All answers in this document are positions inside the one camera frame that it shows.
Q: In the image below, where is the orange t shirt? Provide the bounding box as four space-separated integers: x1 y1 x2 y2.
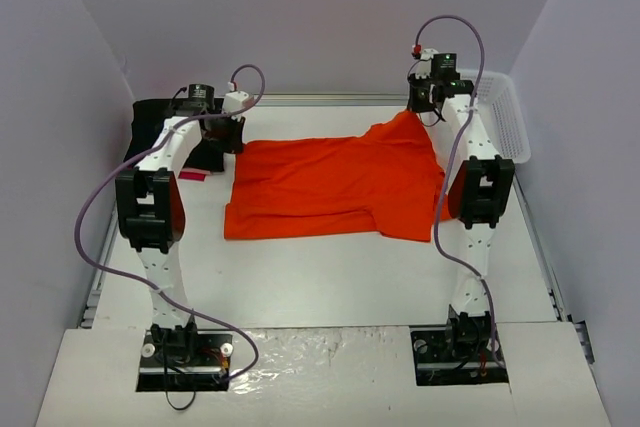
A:
223 111 451 242

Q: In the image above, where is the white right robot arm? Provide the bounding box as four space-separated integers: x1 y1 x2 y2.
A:
407 45 515 360

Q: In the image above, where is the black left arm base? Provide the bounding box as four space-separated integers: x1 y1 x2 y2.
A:
136 330 233 393

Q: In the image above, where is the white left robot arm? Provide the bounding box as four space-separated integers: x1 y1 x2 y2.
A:
115 84 249 365

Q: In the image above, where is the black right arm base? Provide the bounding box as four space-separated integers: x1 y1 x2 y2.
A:
410 327 509 387

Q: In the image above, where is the magenta folded t shirt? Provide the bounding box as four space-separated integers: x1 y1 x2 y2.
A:
179 171 208 182

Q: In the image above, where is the white plastic basket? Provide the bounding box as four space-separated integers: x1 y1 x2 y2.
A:
476 71 531 164

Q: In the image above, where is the black folded t shirt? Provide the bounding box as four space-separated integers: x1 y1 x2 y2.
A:
124 98 225 173

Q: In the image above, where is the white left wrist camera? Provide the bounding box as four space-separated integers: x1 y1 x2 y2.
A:
222 90 256 116

